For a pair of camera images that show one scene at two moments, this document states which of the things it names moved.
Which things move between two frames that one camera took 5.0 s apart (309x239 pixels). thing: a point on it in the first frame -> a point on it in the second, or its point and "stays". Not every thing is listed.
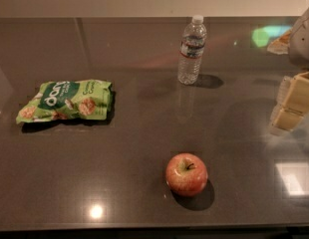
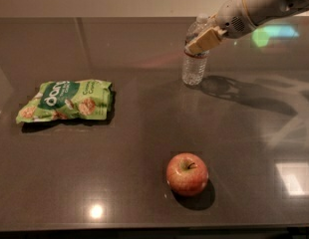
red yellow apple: (186, 174) stays
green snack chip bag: (68, 100) stays
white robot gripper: (303, 43) -> (232, 21)
